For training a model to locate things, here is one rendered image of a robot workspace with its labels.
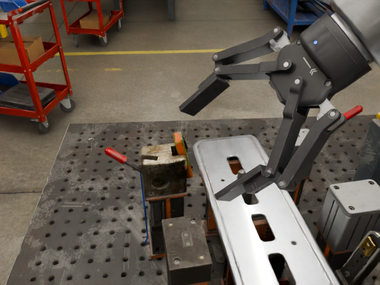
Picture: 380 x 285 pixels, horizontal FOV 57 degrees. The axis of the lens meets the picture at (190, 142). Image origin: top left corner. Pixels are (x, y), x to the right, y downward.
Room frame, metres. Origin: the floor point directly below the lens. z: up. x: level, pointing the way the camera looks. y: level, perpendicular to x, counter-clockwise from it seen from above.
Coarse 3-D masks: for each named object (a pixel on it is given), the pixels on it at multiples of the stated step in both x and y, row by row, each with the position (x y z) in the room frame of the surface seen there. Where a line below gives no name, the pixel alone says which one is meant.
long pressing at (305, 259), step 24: (216, 144) 0.77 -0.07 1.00; (240, 144) 0.77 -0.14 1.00; (216, 168) 0.67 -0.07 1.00; (216, 192) 0.58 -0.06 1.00; (264, 192) 0.58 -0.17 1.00; (216, 216) 0.51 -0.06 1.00; (240, 216) 0.51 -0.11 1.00; (264, 216) 0.51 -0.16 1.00; (288, 216) 0.51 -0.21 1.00; (240, 240) 0.45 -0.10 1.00; (288, 240) 0.45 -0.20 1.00; (312, 240) 0.44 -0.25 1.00; (240, 264) 0.39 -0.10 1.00; (264, 264) 0.39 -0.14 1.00; (288, 264) 0.39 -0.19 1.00; (312, 264) 0.39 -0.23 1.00
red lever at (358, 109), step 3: (357, 105) 0.75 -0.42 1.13; (354, 108) 0.75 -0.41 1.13; (357, 108) 0.74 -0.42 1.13; (360, 108) 0.74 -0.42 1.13; (348, 111) 0.75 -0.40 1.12; (351, 111) 0.74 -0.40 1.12; (354, 111) 0.74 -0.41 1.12; (357, 111) 0.74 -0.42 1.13; (360, 111) 0.74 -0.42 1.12; (345, 114) 0.74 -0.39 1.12; (348, 114) 0.74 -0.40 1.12; (351, 114) 0.74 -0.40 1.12; (354, 114) 0.74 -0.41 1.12; (348, 117) 0.74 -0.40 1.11; (351, 117) 0.74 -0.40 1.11
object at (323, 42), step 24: (312, 24) 0.36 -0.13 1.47; (336, 24) 0.33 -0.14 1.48; (288, 48) 0.37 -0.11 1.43; (312, 48) 0.33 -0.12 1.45; (336, 48) 0.32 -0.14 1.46; (288, 72) 0.35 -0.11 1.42; (312, 72) 0.34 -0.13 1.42; (336, 72) 0.31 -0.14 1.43; (360, 72) 0.32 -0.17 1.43; (312, 96) 0.32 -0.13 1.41
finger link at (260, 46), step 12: (264, 36) 0.40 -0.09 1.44; (276, 36) 0.40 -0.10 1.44; (288, 36) 0.41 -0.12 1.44; (228, 48) 0.43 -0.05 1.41; (240, 48) 0.42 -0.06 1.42; (252, 48) 0.40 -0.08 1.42; (264, 48) 0.40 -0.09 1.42; (216, 60) 0.43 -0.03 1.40; (228, 60) 0.44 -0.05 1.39; (240, 60) 0.42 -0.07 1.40
